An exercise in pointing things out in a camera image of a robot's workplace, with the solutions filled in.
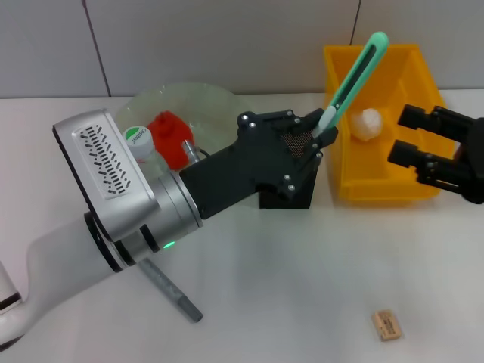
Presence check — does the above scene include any black mesh pen holder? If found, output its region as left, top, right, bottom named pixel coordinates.
left=259, top=116, right=321, bottom=209

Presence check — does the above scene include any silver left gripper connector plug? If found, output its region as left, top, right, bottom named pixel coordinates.
left=182, top=139, right=200, bottom=164

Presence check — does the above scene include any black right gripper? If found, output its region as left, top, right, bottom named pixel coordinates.
left=388, top=104, right=484, bottom=206

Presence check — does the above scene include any grey marker pen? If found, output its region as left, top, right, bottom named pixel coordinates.
left=138, top=256, right=204, bottom=324

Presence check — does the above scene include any yellow plastic bin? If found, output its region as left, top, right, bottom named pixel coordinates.
left=321, top=44, right=459, bottom=201

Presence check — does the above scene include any white paper ball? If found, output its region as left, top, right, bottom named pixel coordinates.
left=349, top=108, right=386, bottom=143

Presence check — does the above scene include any tan rectangular eraser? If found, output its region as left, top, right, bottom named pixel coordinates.
left=371, top=309, right=403, bottom=343

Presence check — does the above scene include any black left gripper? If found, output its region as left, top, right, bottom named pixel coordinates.
left=179, top=109, right=339, bottom=220

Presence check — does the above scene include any red-orange toy orange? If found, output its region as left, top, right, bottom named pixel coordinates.
left=147, top=110, right=196, bottom=171

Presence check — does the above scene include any green utility knife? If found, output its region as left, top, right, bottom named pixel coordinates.
left=312, top=32, right=389, bottom=139

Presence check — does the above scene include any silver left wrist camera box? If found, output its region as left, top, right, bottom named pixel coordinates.
left=51, top=108, right=160, bottom=243

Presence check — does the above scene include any clear green-label water bottle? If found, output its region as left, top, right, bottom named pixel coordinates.
left=123, top=126, right=173, bottom=181

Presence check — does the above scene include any pale green glass fruit plate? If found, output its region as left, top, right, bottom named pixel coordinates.
left=115, top=82, right=259, bottom=182

